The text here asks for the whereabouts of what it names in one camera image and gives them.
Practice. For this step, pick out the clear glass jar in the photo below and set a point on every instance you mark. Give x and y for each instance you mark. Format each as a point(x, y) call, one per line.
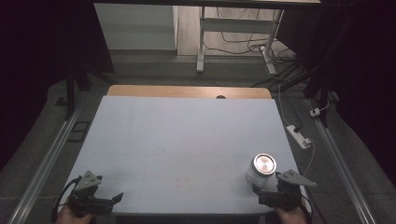
point(253, 179)

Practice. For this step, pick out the light blue table mat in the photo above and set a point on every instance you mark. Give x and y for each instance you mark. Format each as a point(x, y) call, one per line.
point(186, 133)

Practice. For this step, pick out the white cabinet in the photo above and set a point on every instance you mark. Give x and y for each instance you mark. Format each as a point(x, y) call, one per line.
point(137, 28)

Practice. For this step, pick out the small white adapter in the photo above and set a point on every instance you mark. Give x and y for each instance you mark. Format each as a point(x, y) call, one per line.
point(315, 112)

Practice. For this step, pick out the white power strip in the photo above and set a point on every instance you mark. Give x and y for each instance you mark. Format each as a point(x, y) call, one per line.
point(297, 136)

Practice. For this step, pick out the person's left hand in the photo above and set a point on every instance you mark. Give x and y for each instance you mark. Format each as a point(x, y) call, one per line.
point(72, 216)

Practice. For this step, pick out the aluminium floor rail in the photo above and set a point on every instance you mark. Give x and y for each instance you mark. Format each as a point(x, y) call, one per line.
point(342, 168)
point(46, 161)

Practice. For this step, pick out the dark curtain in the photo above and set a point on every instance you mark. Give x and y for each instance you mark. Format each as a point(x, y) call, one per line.
point(37, 46)
point(364, 77)

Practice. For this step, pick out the black stand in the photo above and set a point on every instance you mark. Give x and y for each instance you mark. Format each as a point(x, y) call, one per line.
point(324, 102)
point(71, 93)

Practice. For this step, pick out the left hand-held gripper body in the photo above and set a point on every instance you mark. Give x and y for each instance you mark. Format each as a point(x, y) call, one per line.
point(87, 182)

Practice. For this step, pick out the white-legged desk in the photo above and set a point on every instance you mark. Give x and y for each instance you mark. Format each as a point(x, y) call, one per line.
point(236, 25)

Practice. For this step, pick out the person's right hand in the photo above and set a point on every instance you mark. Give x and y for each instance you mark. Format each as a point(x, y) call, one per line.
point(291, 216)

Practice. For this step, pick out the black rectangular floor frame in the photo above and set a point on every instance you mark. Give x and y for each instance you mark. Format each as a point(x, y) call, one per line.
point(71, 134)

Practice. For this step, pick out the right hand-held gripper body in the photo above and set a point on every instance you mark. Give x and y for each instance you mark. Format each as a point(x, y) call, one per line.
point(285, 197)

